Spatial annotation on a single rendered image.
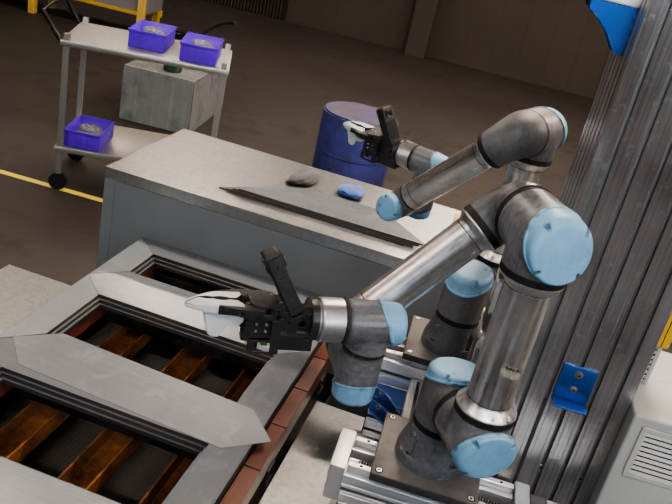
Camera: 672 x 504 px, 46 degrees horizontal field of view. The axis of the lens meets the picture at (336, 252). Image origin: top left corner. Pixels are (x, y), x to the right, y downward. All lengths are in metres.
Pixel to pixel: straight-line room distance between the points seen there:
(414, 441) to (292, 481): 0.54
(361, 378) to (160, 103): 5.44
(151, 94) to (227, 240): 4.02
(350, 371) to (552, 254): 0.38
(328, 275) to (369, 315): 1.35
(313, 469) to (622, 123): 1.19
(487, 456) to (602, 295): 0.42
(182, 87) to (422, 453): 5.18
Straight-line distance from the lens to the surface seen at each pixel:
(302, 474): 2.18
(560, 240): 1.32
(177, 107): 6.61
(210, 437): 1.96
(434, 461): 1.68
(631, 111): 1.60
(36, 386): 2.11
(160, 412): 2.02
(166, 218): 2.81
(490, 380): 1.45
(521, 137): 1.95
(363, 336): 1.31
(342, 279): 2.64
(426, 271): 1.44
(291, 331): 1.30
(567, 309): 1.71
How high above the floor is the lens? 2.08
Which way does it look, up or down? 24 degrees down
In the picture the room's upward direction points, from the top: 13 degrees clockwise
